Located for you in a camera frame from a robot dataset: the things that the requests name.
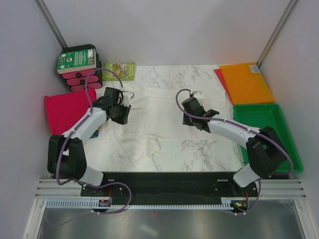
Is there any white t shirt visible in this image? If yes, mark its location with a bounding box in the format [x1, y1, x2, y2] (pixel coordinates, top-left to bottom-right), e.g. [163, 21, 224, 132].
[106, 83, 229, 166]

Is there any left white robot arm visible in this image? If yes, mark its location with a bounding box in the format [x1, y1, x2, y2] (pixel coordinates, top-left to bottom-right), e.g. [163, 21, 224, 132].
[47, 87, 135, 196]

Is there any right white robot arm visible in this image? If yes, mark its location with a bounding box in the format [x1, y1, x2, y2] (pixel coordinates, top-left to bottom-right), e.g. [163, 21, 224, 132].
[182, 97, 291, 196]

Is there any blue folded t shirt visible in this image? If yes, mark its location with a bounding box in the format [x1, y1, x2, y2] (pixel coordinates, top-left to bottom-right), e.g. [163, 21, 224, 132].
[90, 130, 99, 138]

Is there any lime green picture book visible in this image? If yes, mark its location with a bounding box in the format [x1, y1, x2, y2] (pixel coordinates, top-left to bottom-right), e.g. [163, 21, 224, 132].
[103, 62, 136, 81]

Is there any black pink drawer unit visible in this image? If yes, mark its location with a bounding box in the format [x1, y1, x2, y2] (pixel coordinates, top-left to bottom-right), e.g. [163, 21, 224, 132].
[60, 44, 103, 92]

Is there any pink folded t shirt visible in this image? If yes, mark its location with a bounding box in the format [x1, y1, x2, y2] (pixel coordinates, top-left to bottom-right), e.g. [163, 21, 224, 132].
[44, 90, 90, 135]

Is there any red plastic board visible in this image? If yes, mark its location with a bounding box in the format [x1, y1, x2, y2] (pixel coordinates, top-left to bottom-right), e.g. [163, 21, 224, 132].
[214, 68, 232, 103]

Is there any orange plastic board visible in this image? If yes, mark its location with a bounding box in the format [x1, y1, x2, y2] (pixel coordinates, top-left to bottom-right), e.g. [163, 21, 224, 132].
[220, 62, 275, 105]

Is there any green plastic tray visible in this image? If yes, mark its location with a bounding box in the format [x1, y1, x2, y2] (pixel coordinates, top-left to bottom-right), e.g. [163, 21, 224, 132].
[233, 103, 303, 173]

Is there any green book on drawers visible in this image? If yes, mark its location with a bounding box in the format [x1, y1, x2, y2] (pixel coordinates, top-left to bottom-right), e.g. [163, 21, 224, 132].
[57, 48, 97, 74]

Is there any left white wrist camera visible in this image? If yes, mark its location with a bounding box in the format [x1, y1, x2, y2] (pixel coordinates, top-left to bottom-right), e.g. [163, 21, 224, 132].
[122, 91, 135, 106]

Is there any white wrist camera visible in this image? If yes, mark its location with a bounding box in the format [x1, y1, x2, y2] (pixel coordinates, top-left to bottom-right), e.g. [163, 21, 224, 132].
[189, 91, 204, 106]
[122, 91, 135, 106]

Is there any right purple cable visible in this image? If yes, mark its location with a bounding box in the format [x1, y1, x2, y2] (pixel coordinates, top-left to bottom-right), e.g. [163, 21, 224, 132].
[175, 88, 294, 216]

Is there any purple cable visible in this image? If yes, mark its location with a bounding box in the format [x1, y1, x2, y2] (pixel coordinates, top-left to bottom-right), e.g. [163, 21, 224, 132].
[46, 67, 133, 227]
[175, 88, 294, 216]

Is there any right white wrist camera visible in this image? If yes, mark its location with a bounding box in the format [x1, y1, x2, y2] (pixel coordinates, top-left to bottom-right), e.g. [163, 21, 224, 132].
[189, 91, 204, 106]

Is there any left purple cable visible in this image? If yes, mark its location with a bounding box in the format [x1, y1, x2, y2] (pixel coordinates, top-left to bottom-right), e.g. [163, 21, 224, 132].
[46, 67, 133, 227]

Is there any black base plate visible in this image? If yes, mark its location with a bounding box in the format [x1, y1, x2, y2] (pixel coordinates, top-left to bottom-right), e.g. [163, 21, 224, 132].
[81, 172, 257, 204]

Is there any aluminium rail frame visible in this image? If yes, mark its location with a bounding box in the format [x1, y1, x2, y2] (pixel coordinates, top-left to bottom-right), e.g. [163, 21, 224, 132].
[23, 179, 318, 239]

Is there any right aluminium corner post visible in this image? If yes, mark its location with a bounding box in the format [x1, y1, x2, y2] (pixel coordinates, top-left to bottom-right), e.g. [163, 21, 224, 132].
[256, 0, 299, 68]

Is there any aluminium corner post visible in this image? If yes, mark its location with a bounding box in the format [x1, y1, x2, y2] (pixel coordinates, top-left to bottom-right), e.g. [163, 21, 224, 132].
[34, 0, 67, 49]
[256, 0, 299, 68]

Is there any white slotted cable duct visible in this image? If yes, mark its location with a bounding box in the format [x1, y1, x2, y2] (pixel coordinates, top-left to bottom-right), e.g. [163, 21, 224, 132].
[45, 198, 241, 210]

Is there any left aluminium corner post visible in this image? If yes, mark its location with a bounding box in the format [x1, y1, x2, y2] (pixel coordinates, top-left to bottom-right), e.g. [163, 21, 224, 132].
[34, 0, 67, 49]

